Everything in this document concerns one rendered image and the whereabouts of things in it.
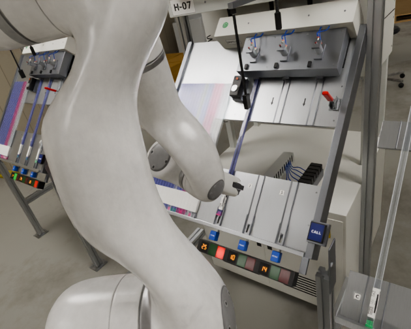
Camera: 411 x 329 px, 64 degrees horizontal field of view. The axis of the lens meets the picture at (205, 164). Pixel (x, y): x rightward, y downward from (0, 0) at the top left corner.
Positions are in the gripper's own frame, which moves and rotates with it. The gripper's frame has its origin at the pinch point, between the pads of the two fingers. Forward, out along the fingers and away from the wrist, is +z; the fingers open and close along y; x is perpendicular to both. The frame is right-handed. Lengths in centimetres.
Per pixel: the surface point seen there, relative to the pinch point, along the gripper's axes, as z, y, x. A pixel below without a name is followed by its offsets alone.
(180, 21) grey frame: 9, -51, 63
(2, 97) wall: 69, -361, 49
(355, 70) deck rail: 14.7, 20.7, 42.7
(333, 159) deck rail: 13.8, 20.6, 15.0
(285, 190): 14.7, 8.6, 3.9
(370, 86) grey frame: 29, 23, 44
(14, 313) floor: 33, -140, -95
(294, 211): 14.5, 12.9, -1.7
